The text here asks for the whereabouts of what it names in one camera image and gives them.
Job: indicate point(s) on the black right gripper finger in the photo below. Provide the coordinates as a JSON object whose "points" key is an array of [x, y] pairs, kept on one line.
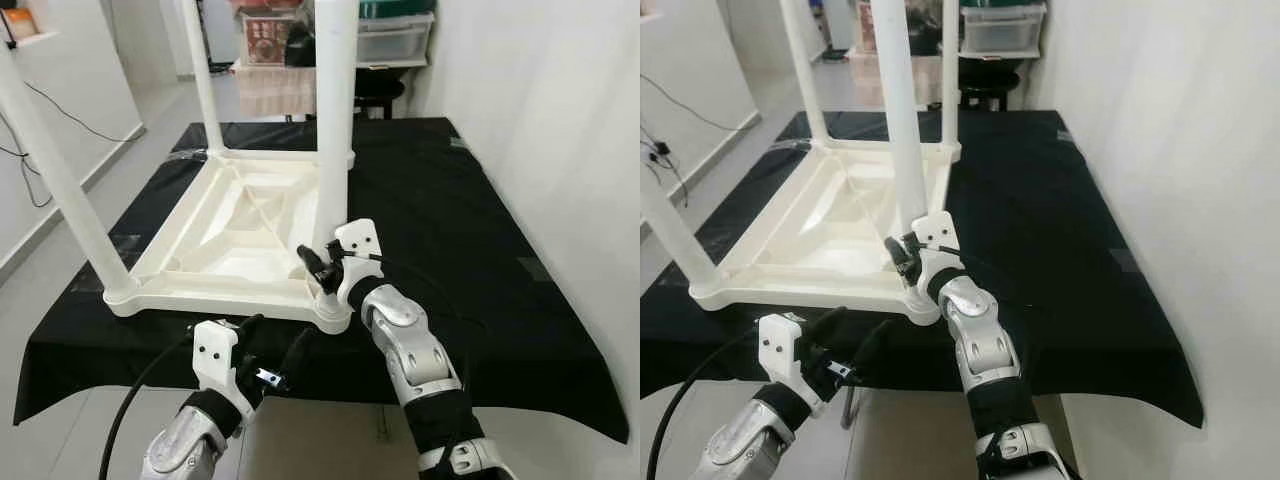
{"points": [[315, 268], [903, 260]]}

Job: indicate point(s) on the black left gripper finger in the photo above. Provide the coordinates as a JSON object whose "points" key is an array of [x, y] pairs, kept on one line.
{"points": [[248, 328], [296, 352], [826, 324], [872, 345]]}

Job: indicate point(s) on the white plastic children table top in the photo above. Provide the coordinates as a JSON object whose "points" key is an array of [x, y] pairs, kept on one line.
{"points": [[810, 220], [220, 230]]}

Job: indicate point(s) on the black tablecloth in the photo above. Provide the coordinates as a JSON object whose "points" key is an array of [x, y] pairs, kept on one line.
{"points": [[1050, 230], [450, 230]]}

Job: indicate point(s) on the clear tape patch on cloth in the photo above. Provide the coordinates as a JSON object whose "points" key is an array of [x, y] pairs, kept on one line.
{"points": [[125, 240]]}

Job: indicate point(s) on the clear plastic sheet piece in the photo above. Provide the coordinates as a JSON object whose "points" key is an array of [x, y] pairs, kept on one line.
{"points": [[192, 154]]}

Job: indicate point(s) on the beige cloth covered table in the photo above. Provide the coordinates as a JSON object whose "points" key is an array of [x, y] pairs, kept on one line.
{"points": [[275, 90], [865, 80]]}

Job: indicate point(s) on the black round stool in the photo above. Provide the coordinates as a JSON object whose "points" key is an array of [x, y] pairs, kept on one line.
{"points": [[988, 85], [380, 90]]}

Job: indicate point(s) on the black glossy container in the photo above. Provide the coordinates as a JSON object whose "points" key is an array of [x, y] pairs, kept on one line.
{"points": [[300, 52]]}

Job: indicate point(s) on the printed cardboard box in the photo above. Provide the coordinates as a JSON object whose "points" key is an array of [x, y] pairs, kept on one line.
{"points": [[265, 40], [866, 25]]}

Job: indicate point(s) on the clear plastic storage box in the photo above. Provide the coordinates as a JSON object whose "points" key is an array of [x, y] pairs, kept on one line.
{"points": [[395, 40], [1002, 32]]}

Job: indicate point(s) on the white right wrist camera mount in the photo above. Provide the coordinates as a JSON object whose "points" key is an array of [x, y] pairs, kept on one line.
{"points": [[360, 240], [938, 232]]}

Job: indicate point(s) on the grey metal table frame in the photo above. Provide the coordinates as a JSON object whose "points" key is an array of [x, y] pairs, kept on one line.
{"points": [[382, 422], [850, 408]]}

